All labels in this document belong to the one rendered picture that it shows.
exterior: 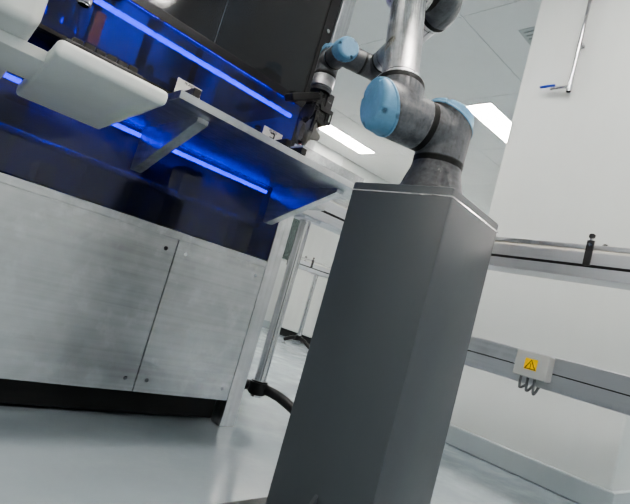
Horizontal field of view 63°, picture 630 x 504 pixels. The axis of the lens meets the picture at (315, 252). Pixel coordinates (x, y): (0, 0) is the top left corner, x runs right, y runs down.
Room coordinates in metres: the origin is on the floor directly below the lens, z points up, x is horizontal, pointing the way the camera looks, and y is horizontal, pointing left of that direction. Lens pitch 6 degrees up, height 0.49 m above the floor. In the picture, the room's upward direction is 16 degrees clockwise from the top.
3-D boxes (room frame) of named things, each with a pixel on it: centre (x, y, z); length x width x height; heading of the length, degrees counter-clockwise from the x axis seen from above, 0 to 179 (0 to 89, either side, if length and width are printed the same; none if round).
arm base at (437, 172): (1.15, -0.22, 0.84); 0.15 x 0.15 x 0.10
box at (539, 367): (1.83, -0.86, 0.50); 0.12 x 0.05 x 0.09; 41
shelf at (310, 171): (1.53, 0.28, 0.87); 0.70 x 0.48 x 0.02; 131
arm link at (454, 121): (1.15, -0.21, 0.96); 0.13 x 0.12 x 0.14; 112
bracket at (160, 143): (1.36, 0.46, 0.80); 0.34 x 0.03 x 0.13; 41
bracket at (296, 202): (1.69, 0.09, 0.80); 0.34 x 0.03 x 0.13; 41
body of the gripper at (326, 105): (1.67, 0.12, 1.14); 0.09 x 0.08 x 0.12; 130
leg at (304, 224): (2.15, 0.07, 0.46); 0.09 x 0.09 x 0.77; 41
